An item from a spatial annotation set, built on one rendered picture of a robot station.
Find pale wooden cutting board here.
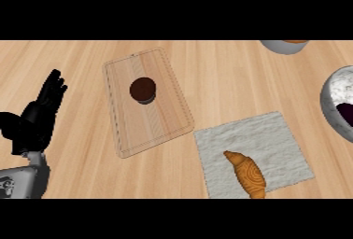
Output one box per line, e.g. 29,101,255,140
100,47,196,160

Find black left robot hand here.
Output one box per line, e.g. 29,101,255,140
0,68,69,157

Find grey speckled bowl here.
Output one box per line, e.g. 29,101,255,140
319,64,353,144

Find dark brown cupcake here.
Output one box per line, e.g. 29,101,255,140
128,77,158,105

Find white cloth placemat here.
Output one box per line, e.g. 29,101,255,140
192,110,317,200

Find small grey bowl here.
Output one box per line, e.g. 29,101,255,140
258,40,312,56

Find dark purple eggplant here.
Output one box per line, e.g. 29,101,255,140
335,102,353,128

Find brown croissant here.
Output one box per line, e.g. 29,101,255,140
221,150,267,200

